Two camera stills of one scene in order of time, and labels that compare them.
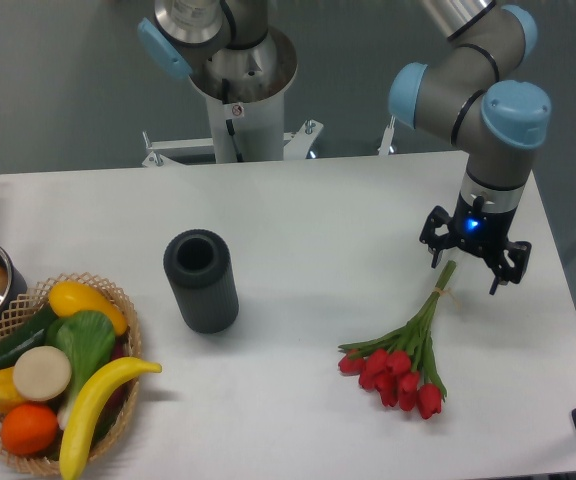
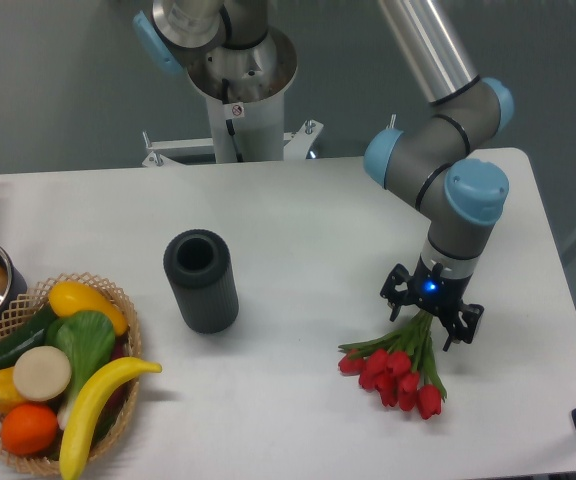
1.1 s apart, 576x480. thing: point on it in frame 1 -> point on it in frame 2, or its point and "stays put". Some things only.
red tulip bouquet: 402,365 stays put
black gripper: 482,231 -> 436,291
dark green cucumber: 3,354 stays put
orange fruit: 29,429 stays put
